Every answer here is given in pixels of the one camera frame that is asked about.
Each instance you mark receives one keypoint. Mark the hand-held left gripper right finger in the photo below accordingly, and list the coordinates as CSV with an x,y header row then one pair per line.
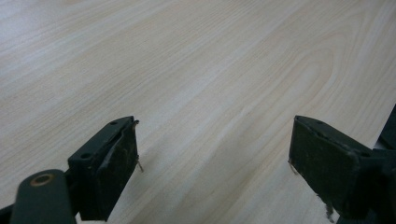
x,y
327,161

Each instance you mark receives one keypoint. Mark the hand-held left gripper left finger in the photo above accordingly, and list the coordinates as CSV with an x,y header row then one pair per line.
x,y
102,168

